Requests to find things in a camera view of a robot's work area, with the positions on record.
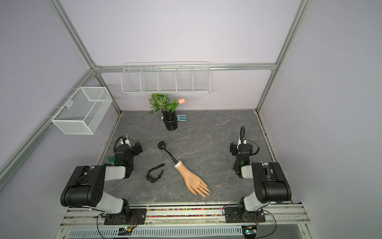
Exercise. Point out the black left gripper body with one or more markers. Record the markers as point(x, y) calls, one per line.
point(135, 151)

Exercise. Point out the pink tulip flower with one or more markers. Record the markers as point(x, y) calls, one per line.
point(181, 101)

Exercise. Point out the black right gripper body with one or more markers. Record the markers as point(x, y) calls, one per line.
point(234, 148)

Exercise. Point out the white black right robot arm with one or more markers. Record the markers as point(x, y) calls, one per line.
point(270, 183)

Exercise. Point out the aluminium front rail frame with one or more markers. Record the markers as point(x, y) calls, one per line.
point(189, 221)

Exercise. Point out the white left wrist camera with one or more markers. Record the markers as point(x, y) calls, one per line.
point(130, 142)

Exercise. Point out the light blue plastic stand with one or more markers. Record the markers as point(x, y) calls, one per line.
point(182, 117)

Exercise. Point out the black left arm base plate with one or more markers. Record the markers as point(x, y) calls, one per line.
point(136, 216)

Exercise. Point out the white wire wall shelf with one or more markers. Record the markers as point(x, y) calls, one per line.
point(166, 77)

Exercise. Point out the green potted plant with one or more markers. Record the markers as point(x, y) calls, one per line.
point(161, 103)

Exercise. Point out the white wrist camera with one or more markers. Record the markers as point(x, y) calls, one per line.
point(130, 142)
point(242, 141)

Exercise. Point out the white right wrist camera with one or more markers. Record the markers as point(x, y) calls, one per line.
point(242, 141)

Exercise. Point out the black gooseneck stand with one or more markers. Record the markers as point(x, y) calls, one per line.
point(162, 145)

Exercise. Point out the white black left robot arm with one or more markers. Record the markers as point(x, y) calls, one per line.
point(85, 187)

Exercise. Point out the white wire mesh basket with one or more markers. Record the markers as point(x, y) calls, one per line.
point(83, 111)

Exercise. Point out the black plant vase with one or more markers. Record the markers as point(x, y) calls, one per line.
point(171, 126)

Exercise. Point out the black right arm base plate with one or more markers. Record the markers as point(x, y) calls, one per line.
point(236, 215)

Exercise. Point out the beige mannequin hand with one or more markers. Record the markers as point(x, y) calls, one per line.
point(193, 182)

